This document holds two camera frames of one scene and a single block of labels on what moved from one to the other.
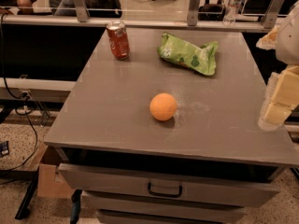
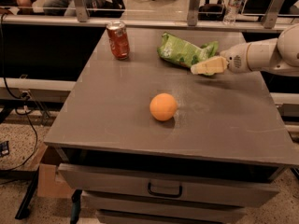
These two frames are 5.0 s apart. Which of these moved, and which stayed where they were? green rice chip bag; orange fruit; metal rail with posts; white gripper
Moved: white gripper
Stayed: metal rail with posts; green rice chip bag; orange fruit
